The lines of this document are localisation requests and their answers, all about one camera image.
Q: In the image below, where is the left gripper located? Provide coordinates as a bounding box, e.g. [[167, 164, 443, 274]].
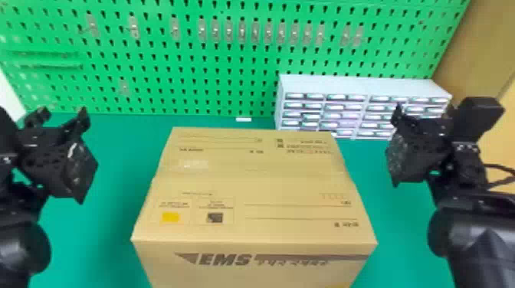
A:
[[15, 106, 100, 205]]

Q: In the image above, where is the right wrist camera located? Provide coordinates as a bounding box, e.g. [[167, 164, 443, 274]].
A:
[[448, 96, 507, 142]]

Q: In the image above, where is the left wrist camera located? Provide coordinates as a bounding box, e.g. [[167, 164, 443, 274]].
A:
[[0, 106, 20, 156]]

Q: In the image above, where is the black cable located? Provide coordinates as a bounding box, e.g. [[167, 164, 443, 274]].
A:
[[482, 162, 515, 190]]

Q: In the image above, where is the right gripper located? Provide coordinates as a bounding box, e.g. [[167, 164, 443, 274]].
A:
[[385, 103, 458, 188]]

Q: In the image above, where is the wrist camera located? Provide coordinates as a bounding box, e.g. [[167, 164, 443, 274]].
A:
[[0, 106, 20, 156], [448, 96, 507, 142]]

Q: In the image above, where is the cardboard box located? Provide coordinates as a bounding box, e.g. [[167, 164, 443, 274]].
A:
[[130, 126, 379, 288]]

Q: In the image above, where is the white drawer cabinet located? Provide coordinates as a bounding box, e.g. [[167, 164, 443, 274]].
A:
[[274, 74, 454, 141]]

